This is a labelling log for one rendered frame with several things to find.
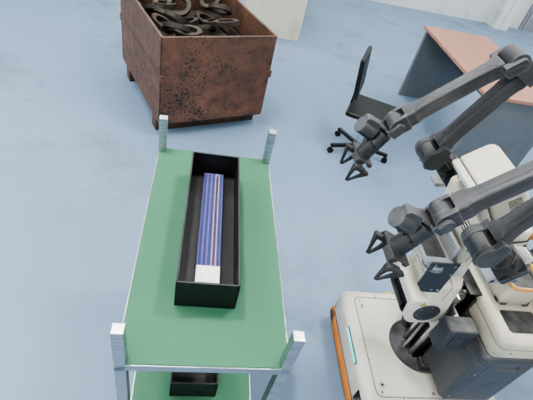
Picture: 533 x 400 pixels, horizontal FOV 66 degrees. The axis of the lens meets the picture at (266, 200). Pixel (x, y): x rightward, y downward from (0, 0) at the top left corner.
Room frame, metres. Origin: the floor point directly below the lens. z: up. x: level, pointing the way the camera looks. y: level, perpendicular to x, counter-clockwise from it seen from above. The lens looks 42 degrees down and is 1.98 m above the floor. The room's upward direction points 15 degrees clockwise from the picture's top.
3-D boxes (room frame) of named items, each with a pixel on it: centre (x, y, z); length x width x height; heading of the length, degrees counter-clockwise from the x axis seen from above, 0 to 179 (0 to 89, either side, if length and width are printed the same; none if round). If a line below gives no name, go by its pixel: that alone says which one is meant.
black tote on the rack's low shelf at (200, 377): (0.92, 0.15, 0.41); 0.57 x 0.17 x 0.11; 14
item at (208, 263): (0.93, 0.16, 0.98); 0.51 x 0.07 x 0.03; 13
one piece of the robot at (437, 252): (1.11, -0.61, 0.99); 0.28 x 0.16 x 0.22; 13
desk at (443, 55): (3.99, -1.63, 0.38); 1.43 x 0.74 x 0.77; 14
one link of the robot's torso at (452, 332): (1.08, -0.74, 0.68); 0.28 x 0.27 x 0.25; 13
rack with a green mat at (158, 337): (0.92, 0.15, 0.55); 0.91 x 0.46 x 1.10; 14
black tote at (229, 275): (0.93, 0.16, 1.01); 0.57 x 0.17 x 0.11; 13
